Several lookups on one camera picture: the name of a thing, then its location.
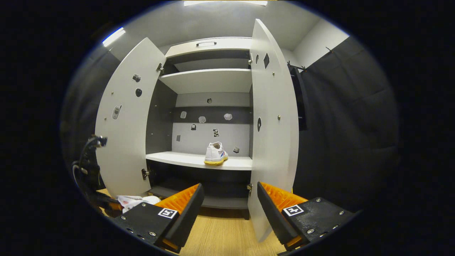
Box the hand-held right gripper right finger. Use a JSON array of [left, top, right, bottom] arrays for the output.
[[257, 182, 356, 251]]

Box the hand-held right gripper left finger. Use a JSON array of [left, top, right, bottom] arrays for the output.
[[111, 183, 205, 254]]

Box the white canvas shoe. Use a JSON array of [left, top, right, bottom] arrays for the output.
[[117, 195, 162, 214], [204, 142, 229, 166]]

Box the white cabinet door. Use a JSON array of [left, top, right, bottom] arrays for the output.
[[95, 37, 167, 199], [247, 18, 300, 243]]

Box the black backdrop cloth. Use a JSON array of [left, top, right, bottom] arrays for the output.
[[60, 36, 400, 214]]

